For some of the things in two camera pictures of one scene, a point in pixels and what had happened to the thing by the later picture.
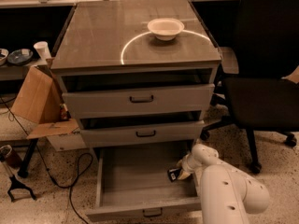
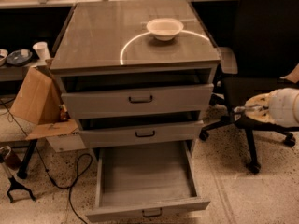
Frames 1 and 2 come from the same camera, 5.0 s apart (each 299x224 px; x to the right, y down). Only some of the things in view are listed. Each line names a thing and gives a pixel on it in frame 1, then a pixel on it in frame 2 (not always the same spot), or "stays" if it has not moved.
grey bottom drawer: x=133 y=185 stays
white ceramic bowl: x=165 y=29 stays
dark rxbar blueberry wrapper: x=173 y=174 to x=238 y=108
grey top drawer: x=166 y=91 stays
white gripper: x=187 y=166 to x=284 y=107
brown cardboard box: x=39 y=101 stays
